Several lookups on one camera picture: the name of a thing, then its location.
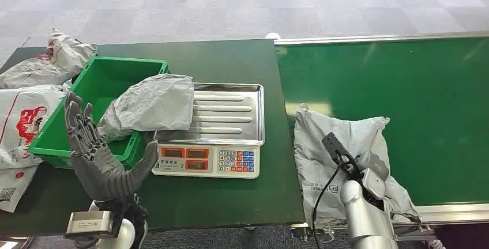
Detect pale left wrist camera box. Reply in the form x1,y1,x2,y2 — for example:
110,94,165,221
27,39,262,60
63,210,115,240

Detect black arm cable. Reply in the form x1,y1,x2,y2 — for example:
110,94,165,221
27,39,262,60
312,152,344,249

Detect white bag with QR code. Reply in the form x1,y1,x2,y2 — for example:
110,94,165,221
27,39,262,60
0,165,39,214

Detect grey courier bag with print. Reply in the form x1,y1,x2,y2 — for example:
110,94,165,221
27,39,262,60
293,103,422,229

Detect plain grey courier bag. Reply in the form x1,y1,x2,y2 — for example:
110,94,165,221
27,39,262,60
97,73,195,144

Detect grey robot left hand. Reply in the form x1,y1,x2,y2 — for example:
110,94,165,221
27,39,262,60
64,91,160,202

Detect crumpled grey bag red marks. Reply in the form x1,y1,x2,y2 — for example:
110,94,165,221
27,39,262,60
0,28,97,90

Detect green conveyor belt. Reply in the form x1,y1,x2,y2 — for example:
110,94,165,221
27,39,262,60
273,31,489,226

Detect steel tray electronic scale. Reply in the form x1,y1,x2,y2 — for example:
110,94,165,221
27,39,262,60
151,83,265,180

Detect green plastic crate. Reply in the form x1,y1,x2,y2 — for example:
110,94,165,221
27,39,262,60
28,56,171,170

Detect white bag large red print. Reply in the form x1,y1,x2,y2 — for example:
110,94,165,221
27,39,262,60
0,84,69,170

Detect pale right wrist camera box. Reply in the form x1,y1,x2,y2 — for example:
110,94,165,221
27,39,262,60
357,150,390,201

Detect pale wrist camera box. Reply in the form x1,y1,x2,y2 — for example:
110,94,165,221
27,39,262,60
357,150,390,201
63,210,115,240

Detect metal conveyor underframe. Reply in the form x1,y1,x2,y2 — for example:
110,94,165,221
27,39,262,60
288,222,440,243

